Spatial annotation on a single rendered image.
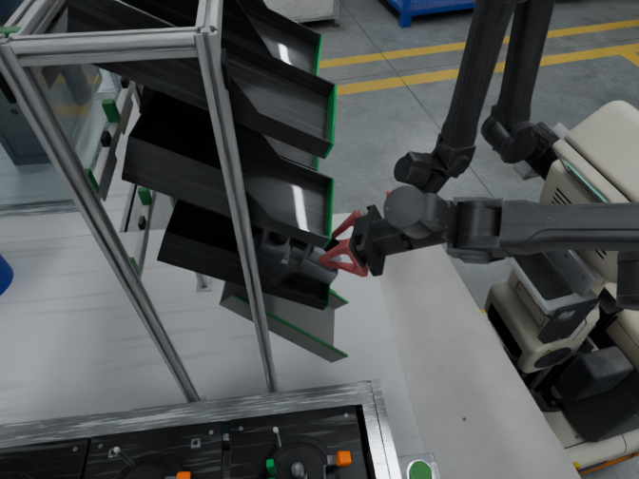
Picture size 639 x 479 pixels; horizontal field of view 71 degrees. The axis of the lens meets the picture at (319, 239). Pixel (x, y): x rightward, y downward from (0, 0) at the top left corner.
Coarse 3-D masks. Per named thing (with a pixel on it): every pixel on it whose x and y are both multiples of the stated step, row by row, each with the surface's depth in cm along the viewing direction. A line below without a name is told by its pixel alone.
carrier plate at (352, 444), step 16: (256, 416) 85; (272, 416) 85; (288, 416) 85; (304, 416) 85; (320, 416) 85; (336, 416) 85; (352, 416) 85; (240, 432) 83; (256, 432) 83; (272, 432) 83; (288, 432) 83; (304, 432) 83; (320, 432) 83; (336, 432) 83; (352, 432) 83; (240, 448) 81; (256, 448) 81; (336, 448) 81; (352, 448) 81; (240, 464) 79; (256, 464) 79; (352, 464) 79
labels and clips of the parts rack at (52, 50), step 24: (24, 48) 37; (48, 48) 38; (72, 48) 38; (96, 48) 38; (120, 48) 39; (144, 48) 39; (168, 48) 39; (192, 48) 39; (0, 72) 39; (48, 72) 46; (120, 120) 63; (96, 192) 52; (144, 192) 72; (144, 216) 71
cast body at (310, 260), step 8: (336, 240) 72; (296, 248) 74; (312, 248) 72; (320, 248) 71; (328, 248) 71; (296, 256) 75; (304, 256) 73; (312, 256) 71; (304, 264) 73; (312, 264) 73; (320, 264) 72; (304, 272) 74; (312, 272) 74; (320, 272) 73; (328, 272) 73; (336, 272) 73; (328, 280) 74
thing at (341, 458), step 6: (342, 450) 71; (348, 450) 71; (330, 456) 71; (336, 456) 72; (342, 456) 70; (348, 456) 71; (330, 462) 71; (336, 462) 71; (342, 462) 70; (348, 462) 70; (330, 468) 74; (336, 468) 72; (330, 474) 75
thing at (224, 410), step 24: (144, 408) 87; (168, 408) 87; (192, 408) 87; (216, 408) 87; (240, 408) 88; (264, 408) 87; (288, 408) 87; (312, 408) 87; (360, 408) 89; (0, 432) 84; (24, 432) 84; (48, 432) 84; (72, 432) 84; (96, 432) 84; (120, 432) 84
